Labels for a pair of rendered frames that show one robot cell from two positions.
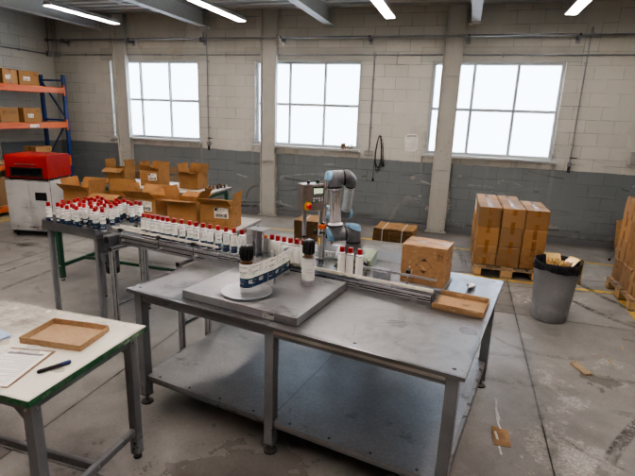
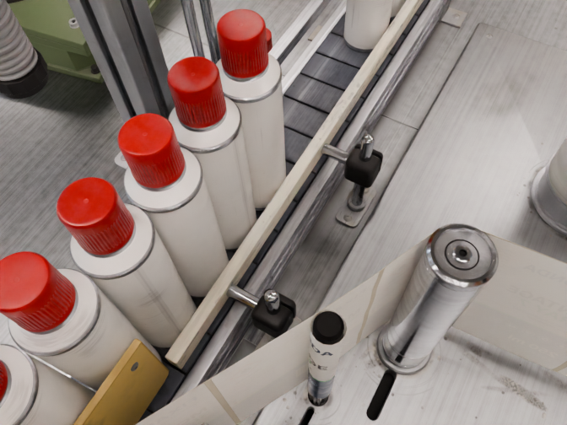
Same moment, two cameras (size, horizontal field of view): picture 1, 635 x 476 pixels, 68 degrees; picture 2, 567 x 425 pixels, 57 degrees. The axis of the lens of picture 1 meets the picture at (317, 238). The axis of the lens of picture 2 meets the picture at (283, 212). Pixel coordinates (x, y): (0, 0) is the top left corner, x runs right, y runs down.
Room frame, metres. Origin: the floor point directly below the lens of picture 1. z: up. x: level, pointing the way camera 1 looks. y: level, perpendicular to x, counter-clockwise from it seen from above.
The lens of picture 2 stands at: (3.14, 0.33, 1.32)
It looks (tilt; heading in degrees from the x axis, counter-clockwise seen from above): 60 degrees down; 277
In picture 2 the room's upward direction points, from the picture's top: 4 degrees counter-clockwise
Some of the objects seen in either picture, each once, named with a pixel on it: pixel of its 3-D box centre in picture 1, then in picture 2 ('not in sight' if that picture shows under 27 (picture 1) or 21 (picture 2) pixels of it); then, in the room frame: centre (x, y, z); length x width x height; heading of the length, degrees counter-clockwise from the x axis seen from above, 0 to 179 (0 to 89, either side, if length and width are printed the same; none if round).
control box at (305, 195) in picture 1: (311, 196); not in sight; (3.30, 0.05, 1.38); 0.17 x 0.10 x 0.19; 119
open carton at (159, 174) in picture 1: (153, 173); not in sight; (7.30, 2.56, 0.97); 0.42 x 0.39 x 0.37; 161
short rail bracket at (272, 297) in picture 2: not in sight; (259, 309); (3.19, 0.18, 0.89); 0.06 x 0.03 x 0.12; 154
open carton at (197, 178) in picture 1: (192, 176); not in sight; (7.20, 1.94, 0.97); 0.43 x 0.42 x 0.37; 160
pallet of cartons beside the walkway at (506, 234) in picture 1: (505, 233); not in sight; (6.32, -2.57, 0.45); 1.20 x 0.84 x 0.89; 165
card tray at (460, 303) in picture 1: (461, 303); not in sight; (2.73, -0.90, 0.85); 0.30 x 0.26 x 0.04; 64
